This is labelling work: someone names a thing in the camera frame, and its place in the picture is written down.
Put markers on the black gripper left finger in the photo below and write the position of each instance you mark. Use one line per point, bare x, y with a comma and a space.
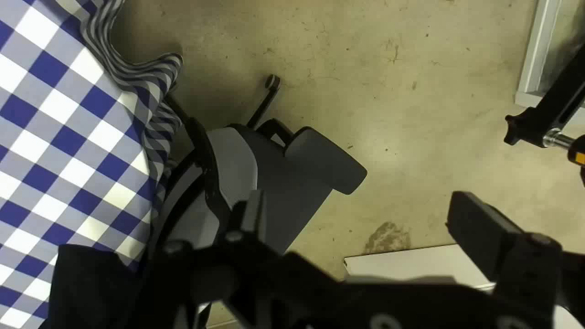
243, 256

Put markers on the blue white checkered tablecloth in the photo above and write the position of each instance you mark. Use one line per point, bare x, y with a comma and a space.
60, 120

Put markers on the black cloth white print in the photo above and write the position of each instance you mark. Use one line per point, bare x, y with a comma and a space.
91, 285

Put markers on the grey black office chair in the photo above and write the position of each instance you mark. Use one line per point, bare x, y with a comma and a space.
303, 170

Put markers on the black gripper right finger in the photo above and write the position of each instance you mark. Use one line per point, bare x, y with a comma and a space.
517, 267

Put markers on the white door glass pane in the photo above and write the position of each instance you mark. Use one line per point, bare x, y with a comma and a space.
536, 60

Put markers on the white paper sheet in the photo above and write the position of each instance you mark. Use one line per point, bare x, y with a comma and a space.
413, 265

